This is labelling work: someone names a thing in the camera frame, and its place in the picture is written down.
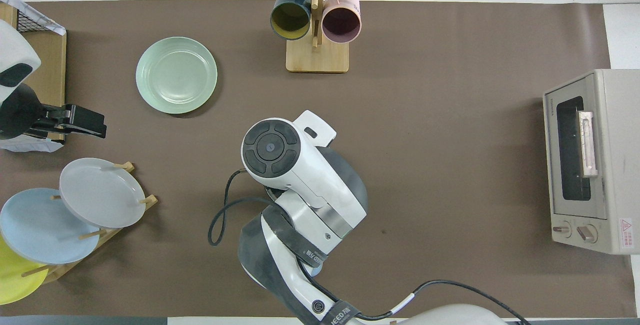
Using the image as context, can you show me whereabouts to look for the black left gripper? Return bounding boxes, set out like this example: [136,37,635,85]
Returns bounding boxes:
[0,83,107,141]

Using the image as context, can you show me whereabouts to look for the grey plate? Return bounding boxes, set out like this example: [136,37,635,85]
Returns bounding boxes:
[59,157,147,229]

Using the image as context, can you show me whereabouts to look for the light blue plate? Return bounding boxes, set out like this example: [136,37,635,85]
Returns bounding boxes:
[0,188,101,265]

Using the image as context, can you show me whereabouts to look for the wooden plate rack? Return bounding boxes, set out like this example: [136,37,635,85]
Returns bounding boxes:
[21,161,159,284]

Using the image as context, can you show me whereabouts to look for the green plate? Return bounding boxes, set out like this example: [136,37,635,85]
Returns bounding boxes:
[135,36,219,115]

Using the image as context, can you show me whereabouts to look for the yellow plate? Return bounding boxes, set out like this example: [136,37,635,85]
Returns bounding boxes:
[0,235,49,306]

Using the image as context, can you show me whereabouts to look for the white crumpled bag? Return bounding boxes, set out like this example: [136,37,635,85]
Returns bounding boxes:
[0,132,65,154]

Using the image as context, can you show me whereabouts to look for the wooden shelf boards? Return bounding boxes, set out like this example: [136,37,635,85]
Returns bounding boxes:
[0,2,67,142]

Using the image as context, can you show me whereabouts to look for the white patterned cloth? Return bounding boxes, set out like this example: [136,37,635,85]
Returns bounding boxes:
[0,0,67,36]

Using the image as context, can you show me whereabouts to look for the dark teal mug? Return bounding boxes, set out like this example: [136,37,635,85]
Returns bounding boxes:
[270,0,312,41]

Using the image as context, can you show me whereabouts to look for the wooden mug tree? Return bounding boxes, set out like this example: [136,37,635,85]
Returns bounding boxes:
[268,0,366,74]

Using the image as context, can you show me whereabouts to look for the pink ribbed mug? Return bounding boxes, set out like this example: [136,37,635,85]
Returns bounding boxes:
[321,0,362,44]

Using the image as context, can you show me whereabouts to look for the brown table mat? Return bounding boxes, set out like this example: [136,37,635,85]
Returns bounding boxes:
[0,0,638,318]

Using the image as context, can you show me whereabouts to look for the beige toaster oven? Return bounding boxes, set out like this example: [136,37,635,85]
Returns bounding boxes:
[543,69,640,255]

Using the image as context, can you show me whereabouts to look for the black wire basket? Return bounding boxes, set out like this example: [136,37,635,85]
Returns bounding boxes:
[16,7,66,34]

